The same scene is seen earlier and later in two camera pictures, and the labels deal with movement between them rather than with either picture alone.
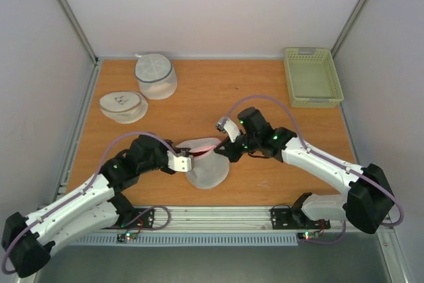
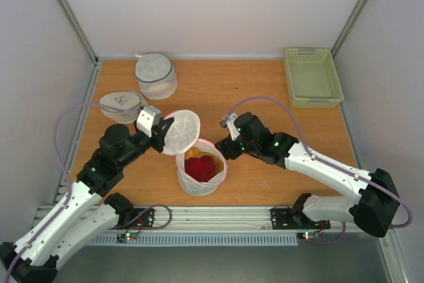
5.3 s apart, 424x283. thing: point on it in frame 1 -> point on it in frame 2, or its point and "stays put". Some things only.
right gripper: (232, 150) stays put
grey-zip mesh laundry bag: (156, 77) stays put
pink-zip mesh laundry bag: (211, 168) -> (180, 136)
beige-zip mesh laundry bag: (124, 107) stays put
